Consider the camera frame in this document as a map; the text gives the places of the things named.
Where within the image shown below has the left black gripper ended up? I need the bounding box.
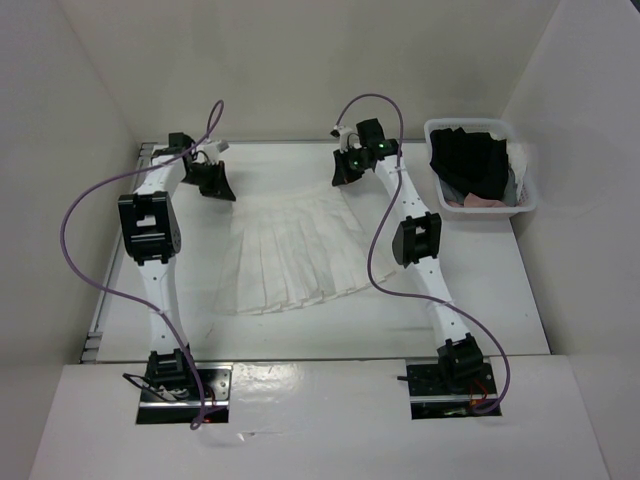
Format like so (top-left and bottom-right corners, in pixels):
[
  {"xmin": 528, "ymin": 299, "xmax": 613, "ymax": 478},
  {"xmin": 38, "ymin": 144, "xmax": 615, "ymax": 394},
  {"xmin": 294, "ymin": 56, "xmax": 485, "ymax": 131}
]
[{"xmin": 181, "ymin": 160, "xmax": 235, "ymax": 201}]

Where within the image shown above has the white pleated skirt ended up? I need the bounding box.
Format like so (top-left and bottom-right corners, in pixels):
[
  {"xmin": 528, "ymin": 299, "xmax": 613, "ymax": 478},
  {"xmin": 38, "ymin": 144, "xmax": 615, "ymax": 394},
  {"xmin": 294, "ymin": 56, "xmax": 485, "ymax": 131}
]
[{"xmin": 214, "ymin": 184, "xmax": 396, "ymax": 316}]

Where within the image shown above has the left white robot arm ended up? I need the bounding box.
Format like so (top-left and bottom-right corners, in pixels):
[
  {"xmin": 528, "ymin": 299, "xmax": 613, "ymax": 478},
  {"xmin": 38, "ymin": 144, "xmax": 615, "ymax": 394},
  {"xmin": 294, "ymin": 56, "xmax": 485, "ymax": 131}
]
[{"xmin": 118, "ymin": 132, "xmax": 236, "ymax": 400}]

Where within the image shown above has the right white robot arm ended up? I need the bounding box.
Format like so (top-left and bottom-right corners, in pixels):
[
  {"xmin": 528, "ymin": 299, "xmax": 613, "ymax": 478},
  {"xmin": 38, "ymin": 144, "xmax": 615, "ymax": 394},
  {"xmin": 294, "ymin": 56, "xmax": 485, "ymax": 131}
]
[{"xmin": 331, "ymin": 119, "xmax": 483, "ymax": 395}]

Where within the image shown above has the pink garment in basket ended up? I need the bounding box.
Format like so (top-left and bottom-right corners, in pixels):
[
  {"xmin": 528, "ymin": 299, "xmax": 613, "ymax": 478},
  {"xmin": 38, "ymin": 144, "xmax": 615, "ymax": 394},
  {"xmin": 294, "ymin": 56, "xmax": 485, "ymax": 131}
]
[{"xmin": 447, "ymin": 194, "xmax": 507, "ymax": 209}]

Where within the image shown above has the black skirt in basket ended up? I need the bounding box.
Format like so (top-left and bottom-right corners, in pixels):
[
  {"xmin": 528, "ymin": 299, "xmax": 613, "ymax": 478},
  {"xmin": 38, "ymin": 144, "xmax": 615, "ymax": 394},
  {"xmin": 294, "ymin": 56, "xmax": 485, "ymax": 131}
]
[{"xmin": 429, "ymin": 128, "xmax": 509, "ymax": 200}]

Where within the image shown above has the white garment in basket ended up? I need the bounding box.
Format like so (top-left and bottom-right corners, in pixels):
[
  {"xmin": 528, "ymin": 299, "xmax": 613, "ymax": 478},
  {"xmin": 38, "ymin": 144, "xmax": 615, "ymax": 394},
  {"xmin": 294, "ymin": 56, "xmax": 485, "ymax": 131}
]
[{"xmin": 491, "ymin": 133, "xmax": 528, "ymax": 187}]

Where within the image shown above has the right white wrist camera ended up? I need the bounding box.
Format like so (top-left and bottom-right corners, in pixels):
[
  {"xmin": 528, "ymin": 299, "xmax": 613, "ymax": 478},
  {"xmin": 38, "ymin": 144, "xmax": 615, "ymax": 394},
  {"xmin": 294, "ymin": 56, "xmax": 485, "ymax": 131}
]
[{"xmin": 330, "ymin": 125, "xmax": 361, "ymax": 152}]

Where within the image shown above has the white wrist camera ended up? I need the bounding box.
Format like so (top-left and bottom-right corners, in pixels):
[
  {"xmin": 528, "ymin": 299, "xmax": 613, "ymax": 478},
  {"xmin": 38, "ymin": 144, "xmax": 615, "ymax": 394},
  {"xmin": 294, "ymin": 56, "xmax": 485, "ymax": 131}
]
[
  {"xmin": 198, "ymin": 140, "xmax": 229, "ymax": 164},
  {"xmin": 330, "ymin": 125, "xmax": 361, "ymax": 152}
]

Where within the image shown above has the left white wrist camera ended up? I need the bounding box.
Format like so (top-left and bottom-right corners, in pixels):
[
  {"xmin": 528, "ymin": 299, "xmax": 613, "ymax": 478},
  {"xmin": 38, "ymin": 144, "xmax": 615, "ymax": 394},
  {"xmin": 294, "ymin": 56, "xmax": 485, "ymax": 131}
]
[{"xmin": 198, "ymin": 140, "xmax": 229, "ymax": 164}]

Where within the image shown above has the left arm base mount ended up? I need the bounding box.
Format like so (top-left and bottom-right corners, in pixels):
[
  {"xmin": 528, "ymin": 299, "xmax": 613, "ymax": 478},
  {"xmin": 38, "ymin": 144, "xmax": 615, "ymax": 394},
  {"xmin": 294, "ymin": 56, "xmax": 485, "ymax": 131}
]
[{"xmin": 122, "ymin": 363, "xmax": 233, "ymax": 425}]

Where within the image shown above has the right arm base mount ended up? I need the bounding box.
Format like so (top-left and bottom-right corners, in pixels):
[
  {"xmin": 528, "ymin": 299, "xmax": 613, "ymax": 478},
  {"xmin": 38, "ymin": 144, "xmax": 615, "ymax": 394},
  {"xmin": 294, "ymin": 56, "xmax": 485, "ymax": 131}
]
[{"xmin": 396, "ymin": 361, "xmax": 502, "ymax": 420}]

